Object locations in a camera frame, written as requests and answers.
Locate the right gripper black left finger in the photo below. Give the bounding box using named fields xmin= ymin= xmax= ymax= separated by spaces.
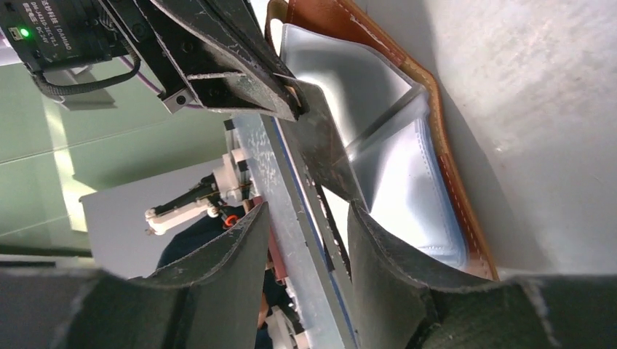
xmin=1 ymin=203 xmax=270 ymax=348

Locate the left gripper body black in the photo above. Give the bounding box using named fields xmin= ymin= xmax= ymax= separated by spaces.
xmin=1 ymin=1 xmax=199 ymax=113

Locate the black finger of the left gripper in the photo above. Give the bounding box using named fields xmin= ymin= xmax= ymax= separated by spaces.
xmin=149 ymin=1 xmax=308 ymax=121

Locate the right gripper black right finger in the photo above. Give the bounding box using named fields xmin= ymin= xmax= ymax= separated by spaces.
xmin=348 ymin=203 xmax=616 ymax=348

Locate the brown leather card holder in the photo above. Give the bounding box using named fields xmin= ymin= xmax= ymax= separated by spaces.
xmin=265 ymin=1 xmax=498 ymax=280

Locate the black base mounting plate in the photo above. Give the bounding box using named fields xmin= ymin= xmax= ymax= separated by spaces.
xmin=280 ymin=76 xmax=364 ymax=278

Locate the grey cable duct rail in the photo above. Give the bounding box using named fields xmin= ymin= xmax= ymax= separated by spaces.
xmin=232 ymin=113 xmax=358 ymax=348

